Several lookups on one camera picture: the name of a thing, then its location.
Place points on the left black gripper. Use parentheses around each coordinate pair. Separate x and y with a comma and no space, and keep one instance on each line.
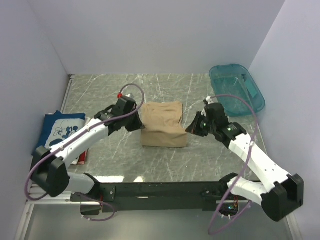
(135,121)

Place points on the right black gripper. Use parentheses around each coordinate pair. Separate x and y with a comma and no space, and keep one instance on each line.
(198,124)

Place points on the beige t shirt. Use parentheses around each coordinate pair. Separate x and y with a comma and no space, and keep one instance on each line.
(163,125)

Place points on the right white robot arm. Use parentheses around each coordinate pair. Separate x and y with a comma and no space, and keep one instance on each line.
(278,192)

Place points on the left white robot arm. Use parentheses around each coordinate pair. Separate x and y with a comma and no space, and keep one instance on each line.
(49,169)

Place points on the teal plastic bin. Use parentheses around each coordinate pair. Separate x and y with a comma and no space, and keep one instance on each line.
(235,79)

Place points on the red folded t shirt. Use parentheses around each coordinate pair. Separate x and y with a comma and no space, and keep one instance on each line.
(81,160)

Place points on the black base beam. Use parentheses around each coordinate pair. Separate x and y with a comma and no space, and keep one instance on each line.
(150,196)

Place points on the blue folded printed t shirt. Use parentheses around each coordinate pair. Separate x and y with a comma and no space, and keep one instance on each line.
(57,127)

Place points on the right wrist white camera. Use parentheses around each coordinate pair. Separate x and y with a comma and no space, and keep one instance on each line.
(208,100)

